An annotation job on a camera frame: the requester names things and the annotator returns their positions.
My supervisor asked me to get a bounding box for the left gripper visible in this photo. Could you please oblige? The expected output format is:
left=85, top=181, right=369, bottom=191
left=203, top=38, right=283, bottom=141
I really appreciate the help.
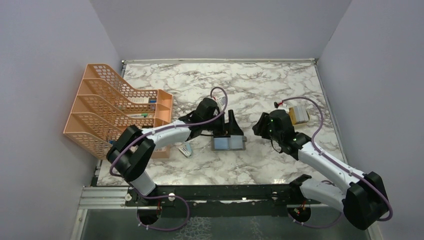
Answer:
left=202, top=110, right=243, bottom=139

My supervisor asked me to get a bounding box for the grey card holder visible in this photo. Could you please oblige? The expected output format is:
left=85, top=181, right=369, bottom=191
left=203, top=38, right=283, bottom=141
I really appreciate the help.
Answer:
left=211, top=135, right=247, bottom=151

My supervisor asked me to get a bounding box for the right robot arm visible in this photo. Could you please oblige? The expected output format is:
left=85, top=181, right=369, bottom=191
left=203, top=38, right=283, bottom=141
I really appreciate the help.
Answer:
left=252, top=109, right=390, bottom=230

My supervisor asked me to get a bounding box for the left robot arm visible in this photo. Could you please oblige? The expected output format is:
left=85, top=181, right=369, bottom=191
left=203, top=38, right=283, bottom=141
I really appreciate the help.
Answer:
left=106, top=98, right=247, bottom=206

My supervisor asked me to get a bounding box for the yellow oval card tray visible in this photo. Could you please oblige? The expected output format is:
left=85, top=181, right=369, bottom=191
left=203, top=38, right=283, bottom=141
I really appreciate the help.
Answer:
left=288, top=106, right=310, bottom=128

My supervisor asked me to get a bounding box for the small blue white clip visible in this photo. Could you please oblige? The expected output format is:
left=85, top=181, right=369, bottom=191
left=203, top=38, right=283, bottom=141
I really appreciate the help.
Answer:
left=178, top=142, right=193, bottom=158

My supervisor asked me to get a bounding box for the orange mesh file organizer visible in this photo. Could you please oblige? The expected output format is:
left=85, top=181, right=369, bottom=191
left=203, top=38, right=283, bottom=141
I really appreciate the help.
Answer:
left=63, top=63, right=174, bottom=160

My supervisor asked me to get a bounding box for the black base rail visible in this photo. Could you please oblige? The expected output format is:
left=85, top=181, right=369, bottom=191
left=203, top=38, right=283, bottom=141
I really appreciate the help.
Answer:
left=79, top=175, right=372, bottom=220

